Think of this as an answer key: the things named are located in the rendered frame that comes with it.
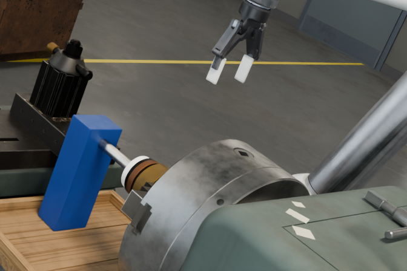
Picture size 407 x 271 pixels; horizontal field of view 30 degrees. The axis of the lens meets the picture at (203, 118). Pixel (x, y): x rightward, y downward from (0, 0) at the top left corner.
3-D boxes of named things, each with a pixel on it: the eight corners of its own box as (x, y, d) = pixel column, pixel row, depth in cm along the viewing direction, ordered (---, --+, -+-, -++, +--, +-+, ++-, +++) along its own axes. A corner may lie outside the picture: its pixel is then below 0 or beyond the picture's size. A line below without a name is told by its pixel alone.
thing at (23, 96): (97, 158, 163) (105, 137, 161) (60, 159, 155) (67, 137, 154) (45, 112, 175) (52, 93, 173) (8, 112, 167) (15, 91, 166)
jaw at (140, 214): (201, 216, 123) (156, 210, 113) (186, 242, 123) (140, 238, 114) (158, 180, 129) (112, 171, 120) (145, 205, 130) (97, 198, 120)
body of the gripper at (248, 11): (261, 8, 181) (246, 43, 184) (278, 10, 189) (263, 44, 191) (237, -4, 185) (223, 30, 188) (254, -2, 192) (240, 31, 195)
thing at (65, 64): (92, 76, 163) (96, 63, 162) (62, 74, 157) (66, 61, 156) (71, 60, 167) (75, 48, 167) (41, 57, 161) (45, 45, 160)
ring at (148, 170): (201, 179, 132) (167, 152, 138) (163, 181, 125) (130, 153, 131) (181, 223, 135) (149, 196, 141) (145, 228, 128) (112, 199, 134)
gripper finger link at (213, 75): (226, 58, 185) (225, 58, 185) (216, 84, 187) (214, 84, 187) (217, 53, 187) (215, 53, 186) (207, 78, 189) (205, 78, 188)
